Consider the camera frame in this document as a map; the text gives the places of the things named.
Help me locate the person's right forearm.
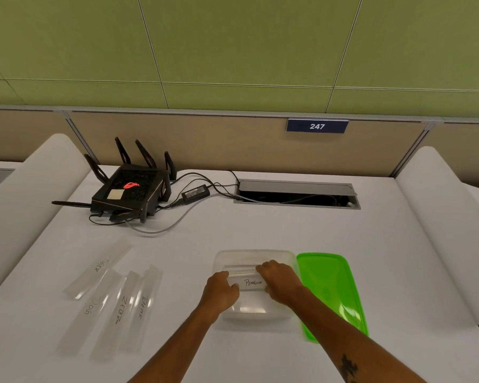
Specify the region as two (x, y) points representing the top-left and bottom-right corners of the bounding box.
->
(287, 288), (419, 383)

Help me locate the person's right hand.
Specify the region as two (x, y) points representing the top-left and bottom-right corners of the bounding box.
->
(255, 259), (306, 307)

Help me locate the clear labelled plastic bag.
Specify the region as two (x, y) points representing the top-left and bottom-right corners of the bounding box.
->
(89, 270), (141, 362)
(55, 269), (123, 356)
(117, 265), (163, 354)
(227, 264), (269, 294)
(62, 239), (133, 302)

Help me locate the blue number sign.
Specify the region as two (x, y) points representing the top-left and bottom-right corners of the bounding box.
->
(286, 118), (350, 134)

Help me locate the beige desk partition panel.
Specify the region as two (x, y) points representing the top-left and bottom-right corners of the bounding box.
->
(0, 105), (479, 190)

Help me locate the black power adapter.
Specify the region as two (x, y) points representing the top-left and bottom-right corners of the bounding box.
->
(181, 185), (211, 205)

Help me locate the person's left hand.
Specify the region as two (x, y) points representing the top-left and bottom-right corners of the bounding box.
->
(201, 270), (240, 320)

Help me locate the black power cable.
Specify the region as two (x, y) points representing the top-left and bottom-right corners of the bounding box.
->
(160, 170), (241, 208)

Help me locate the clear plastic food container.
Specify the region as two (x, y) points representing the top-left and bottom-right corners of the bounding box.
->
(212, 249), (301, 324)

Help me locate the green plastic container lid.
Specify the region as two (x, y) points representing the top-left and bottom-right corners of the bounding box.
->
(296, 253), (369, 344)

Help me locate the grey desk cable box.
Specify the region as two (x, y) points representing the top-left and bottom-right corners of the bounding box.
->
(233, 179), (361, 211)

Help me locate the black router with antennas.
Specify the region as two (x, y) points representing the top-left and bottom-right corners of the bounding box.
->
(51, 136), (179, 224)

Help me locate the grey network cable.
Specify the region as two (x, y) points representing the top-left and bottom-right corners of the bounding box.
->
(128, 193), (272, 236)

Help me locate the person's left forearm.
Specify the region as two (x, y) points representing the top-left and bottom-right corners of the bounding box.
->
(128, 303), (221, 383)

